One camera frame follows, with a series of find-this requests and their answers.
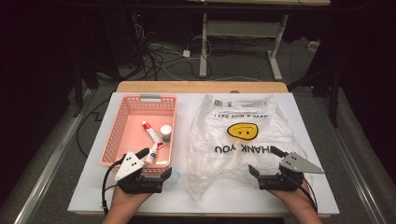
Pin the clear smiley plastic bag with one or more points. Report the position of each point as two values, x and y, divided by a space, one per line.
218 161

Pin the small white box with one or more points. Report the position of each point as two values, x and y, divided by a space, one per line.
313 45

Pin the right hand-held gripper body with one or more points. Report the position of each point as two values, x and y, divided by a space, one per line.
295 165

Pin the person's right hand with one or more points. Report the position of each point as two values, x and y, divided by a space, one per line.
297 200

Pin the white board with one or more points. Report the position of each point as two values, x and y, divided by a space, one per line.
93 193

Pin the wooden table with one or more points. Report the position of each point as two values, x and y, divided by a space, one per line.
202 87

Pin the white dropper bottle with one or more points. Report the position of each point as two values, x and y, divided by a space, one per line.
151 155

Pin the metal floor rail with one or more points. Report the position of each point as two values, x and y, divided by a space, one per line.
351 161
53 161

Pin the small white jar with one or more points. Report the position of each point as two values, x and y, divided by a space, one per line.
166 130

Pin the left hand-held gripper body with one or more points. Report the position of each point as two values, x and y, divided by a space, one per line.
129 165

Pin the person's left hand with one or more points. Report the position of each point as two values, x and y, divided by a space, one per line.
126 200

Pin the pink perforated plastic basket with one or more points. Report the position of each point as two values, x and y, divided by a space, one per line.
130 130

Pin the white-framed desk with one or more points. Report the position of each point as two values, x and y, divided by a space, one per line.
204 46

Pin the black stand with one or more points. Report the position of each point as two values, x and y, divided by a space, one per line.
77 93
334 102

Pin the white power adapter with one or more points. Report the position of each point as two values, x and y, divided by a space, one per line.
186 53

